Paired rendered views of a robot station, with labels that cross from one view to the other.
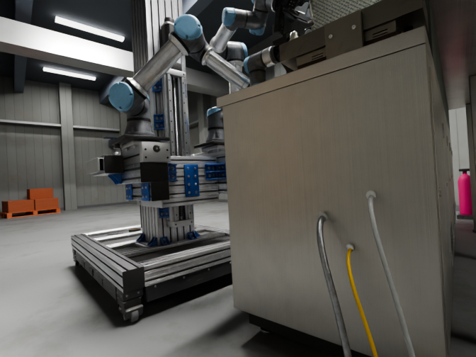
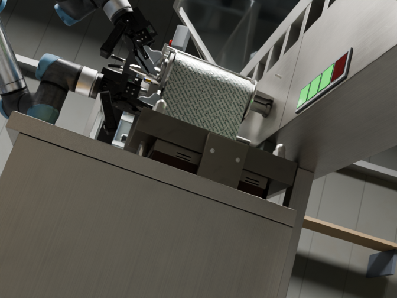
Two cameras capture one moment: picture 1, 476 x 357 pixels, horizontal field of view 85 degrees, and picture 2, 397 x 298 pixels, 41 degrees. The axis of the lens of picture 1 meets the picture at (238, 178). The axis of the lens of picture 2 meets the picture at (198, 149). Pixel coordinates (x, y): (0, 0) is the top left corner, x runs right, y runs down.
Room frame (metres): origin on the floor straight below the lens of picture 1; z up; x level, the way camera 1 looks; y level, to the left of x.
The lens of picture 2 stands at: (0.02, 0.61, 0.60)
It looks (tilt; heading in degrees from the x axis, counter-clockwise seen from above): 18 degrees up; 311
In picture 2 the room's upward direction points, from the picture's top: 17 degrees clockwise
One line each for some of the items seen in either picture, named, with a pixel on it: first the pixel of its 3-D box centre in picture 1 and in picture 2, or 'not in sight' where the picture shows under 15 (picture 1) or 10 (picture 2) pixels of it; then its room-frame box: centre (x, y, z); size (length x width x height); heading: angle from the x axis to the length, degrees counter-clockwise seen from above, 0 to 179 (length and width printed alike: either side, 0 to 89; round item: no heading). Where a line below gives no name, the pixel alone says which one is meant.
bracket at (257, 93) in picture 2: not in sight; (262, 97); (0.87, -0.59, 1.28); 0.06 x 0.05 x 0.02; 50
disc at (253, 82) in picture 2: not in sight; (246, 102); (0.90, -0.56, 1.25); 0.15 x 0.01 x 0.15; 140
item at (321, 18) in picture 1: (345, 25); (197, 122); (0.94, -0.42, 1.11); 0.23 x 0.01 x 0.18; 50
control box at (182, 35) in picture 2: not in sight; (178, 39); (1.47, -0.74, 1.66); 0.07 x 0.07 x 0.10; 33
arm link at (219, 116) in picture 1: (217, 117); not in sight; (1.67, 0.11, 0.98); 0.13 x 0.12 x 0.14; 109
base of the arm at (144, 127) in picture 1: (139, 129); not in sight; (1.34, 0.49, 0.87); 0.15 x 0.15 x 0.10
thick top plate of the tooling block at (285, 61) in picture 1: (347, 39); (210, 154); (0.82, -0.37, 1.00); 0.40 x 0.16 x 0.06; 50
